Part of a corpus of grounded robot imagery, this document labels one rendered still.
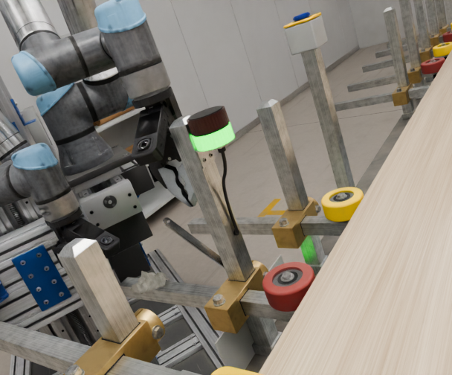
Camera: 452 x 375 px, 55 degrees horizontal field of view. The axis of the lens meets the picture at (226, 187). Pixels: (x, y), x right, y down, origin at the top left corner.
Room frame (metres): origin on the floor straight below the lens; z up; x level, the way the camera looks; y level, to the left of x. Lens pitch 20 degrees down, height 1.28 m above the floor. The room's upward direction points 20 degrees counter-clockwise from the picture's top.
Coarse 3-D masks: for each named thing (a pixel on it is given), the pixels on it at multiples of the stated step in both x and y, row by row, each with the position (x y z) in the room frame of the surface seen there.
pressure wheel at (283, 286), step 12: (288, 264) 0.59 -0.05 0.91; (300, 264) 0.57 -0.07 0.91; (276, 276) 0.57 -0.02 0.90; (288, 276) 0.55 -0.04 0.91; (300, 276) 0.55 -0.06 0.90; (312, 276) 0.54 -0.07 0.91; (264, 288) 0.55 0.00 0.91; (276, 288) 0.54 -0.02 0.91; (288, 288) 0.53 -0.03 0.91; (300, 288) 0.52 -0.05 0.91; (276, 300) 0.53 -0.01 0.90; (288, 300) 0.52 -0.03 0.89; (300, 300) 0.52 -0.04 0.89
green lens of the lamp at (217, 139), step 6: (228, 126) 0.62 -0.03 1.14; (216, 132) 0.60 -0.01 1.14; (222, 132) 0.61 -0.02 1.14; (228, 132) 0.61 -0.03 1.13; (198, 138) 0.61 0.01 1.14; (204, 138) 0.61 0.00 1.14; (210, 138) 0.60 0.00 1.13; (216, 138) 0.60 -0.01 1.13; (222, 138) 0.61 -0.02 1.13; (228, 138) 0.61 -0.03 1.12; (198, 144) 0.62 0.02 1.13; (204, 144) 0.61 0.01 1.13; (210, 144) 0.61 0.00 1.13; (216, 144) 0.60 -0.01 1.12; (222, 144) 0.61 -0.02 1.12; (198, 150) 0.62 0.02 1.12; (204, 150) 0.61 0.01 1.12
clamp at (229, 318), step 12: (252, 276) 0.65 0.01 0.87; (264, 276) 0.67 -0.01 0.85; (228, 288) 0.64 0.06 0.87; (240, 288) 0.63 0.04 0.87; (252, 288) 0.64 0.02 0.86; (228, 300) 0.61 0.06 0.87; (240, 300) 0.61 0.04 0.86; (216, 312) 0.60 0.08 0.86; (228, 312) 0.58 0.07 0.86; (240, 312) 0.60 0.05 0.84; (216, 324) 0.60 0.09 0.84; (228, 324) 0.59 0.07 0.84; (240, 324) 0.59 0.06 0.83
